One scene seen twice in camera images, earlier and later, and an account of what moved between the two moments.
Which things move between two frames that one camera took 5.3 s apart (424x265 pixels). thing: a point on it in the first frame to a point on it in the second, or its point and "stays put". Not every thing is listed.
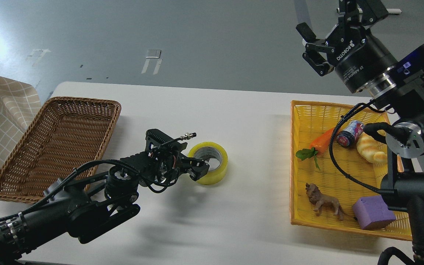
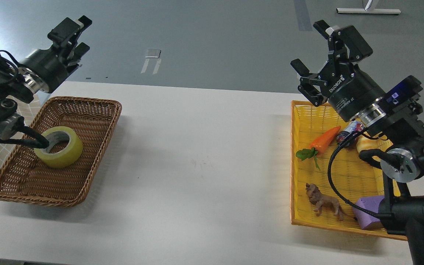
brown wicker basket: [66, 133] stays put
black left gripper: [163, 157] to [47, 64]
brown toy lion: [316, 197] stays put
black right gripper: [357, 56] to [348, 89]
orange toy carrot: [319, 146] stays put
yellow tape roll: [207, 151] to [65, 147]
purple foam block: [371, 211] stays put
